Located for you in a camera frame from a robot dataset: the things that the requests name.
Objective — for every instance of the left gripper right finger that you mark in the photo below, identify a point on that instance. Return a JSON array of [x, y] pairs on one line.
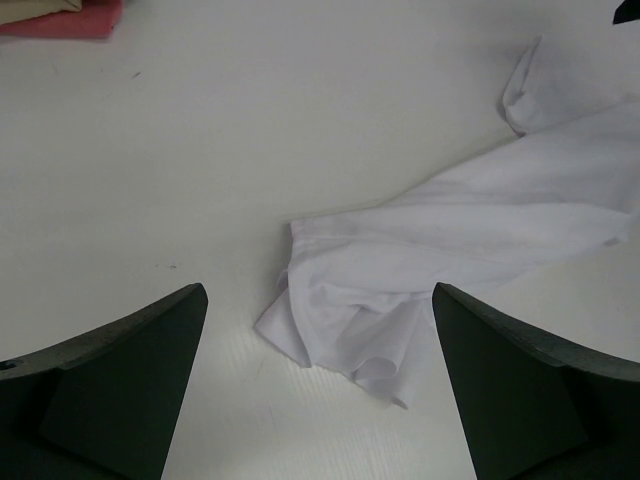
[[534, 405]]

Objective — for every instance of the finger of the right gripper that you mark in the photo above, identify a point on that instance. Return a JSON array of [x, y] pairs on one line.
[[627, 11]]

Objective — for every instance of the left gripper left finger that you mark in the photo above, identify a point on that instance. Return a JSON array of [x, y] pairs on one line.
[[103, 404]]

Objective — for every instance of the white t shirt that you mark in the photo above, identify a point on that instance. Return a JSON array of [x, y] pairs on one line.
[[357, 291]]

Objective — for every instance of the bottom pink folded shirt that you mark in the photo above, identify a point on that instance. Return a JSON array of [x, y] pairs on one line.
[[96, 20]]

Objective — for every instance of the beige folded shirt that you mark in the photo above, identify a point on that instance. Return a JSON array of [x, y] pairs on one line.
[[18, 10]]

